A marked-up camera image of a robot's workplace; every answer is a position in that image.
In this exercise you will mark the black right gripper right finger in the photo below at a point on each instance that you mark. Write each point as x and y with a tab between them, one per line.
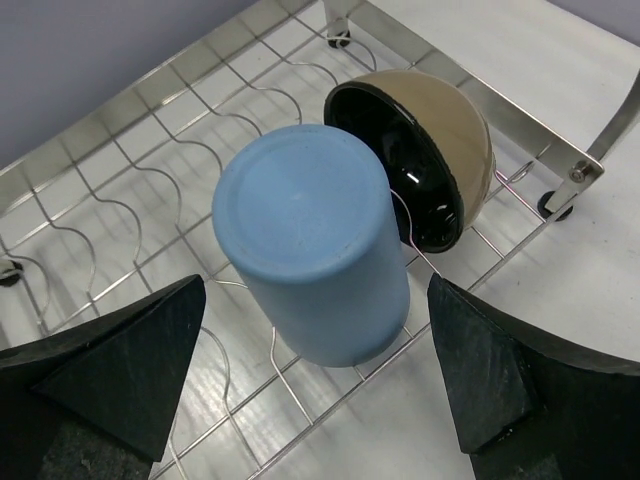
528	404

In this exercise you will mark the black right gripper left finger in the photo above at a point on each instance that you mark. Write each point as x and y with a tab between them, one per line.
97	401

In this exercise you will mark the black and tan bowl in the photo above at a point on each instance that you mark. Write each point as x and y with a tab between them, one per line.
433	143

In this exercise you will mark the blue plastic cup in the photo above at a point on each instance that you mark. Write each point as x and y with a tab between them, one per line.
305	215

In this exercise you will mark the steel two-tier dish rack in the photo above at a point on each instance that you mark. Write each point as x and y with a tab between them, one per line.
135	216

